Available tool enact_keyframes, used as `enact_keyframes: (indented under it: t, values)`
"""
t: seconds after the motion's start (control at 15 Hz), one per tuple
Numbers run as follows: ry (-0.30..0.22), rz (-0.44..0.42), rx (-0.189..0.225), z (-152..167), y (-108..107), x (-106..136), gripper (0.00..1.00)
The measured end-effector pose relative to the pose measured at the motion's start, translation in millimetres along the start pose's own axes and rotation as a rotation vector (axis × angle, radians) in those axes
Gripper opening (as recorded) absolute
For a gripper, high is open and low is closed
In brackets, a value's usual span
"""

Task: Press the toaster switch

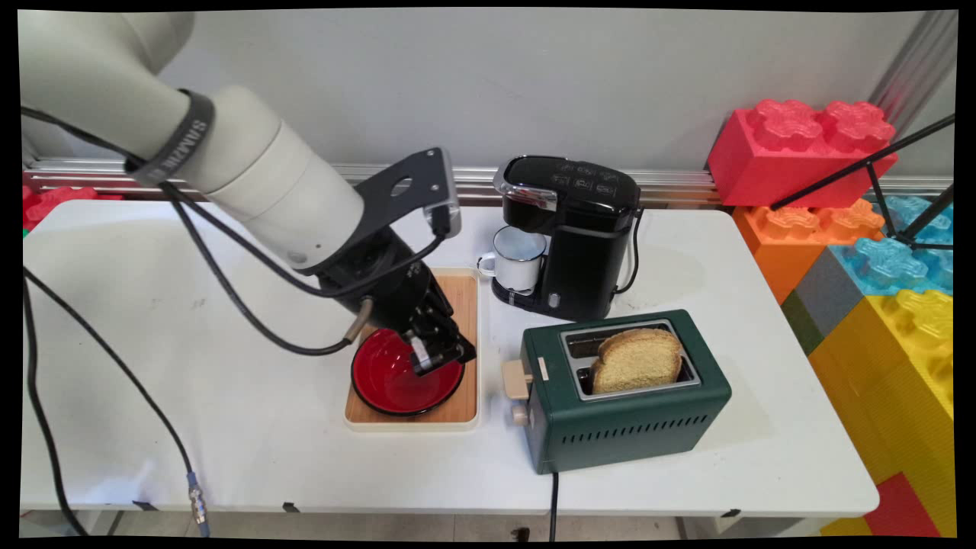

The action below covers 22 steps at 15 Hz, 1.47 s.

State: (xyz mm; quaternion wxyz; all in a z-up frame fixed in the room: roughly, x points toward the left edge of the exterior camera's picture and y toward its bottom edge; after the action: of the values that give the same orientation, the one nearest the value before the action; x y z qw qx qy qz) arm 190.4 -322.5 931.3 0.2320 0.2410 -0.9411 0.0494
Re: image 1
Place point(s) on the black coffee machine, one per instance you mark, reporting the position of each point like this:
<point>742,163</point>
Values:
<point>587,252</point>

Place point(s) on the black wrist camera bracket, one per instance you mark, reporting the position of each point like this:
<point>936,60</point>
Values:
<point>408,187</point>

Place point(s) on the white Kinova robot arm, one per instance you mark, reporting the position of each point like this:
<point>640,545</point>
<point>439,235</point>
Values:
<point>152,130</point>

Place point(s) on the black tripod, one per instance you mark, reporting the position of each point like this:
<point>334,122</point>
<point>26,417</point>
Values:
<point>877,191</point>

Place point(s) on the wooden tray white rim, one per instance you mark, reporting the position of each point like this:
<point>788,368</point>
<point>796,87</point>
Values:
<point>463,305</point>

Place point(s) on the beige toaster knob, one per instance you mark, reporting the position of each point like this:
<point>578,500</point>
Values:
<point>520,415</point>

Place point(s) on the big yellow toy brick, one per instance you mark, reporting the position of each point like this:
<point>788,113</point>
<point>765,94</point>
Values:
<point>892,396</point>

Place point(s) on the slanted aluminium profile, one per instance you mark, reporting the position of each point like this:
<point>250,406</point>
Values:
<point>915,65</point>

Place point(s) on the toasted bread slice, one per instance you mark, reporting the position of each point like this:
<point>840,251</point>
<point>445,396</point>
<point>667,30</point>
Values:
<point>637,362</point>

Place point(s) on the beige toaster lever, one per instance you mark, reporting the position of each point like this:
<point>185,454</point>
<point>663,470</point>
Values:
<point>516,379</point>

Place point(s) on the white enamel mug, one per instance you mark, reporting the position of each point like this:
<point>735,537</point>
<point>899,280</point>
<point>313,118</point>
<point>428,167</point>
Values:
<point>520,263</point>

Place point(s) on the big grey toy brick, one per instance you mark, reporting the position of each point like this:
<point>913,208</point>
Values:
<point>827,297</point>

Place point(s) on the horizontal aluminium wall rail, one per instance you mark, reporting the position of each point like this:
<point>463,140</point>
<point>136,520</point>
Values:
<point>686,183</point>

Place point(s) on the flat red toy brick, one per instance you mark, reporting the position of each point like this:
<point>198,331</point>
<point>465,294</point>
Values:
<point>903,507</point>

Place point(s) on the big dark green toy brick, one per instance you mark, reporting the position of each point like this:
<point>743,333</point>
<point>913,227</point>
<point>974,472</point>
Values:
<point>801,320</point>

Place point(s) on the big translucent blue toy brick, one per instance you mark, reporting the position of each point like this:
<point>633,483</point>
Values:
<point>888,263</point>

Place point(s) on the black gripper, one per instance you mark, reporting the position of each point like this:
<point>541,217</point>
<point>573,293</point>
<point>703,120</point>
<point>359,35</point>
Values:
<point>389,286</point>

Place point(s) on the big orange toy brick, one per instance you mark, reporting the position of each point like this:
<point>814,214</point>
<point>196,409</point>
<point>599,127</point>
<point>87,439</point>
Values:
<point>785,240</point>

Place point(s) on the big red toy brick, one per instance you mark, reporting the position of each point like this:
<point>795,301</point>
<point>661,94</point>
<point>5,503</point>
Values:
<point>793,164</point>

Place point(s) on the green toaster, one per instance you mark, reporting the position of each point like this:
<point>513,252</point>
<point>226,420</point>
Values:
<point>625,427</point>

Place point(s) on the red bowl black rim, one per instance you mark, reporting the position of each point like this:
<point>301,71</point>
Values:
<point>385,381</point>

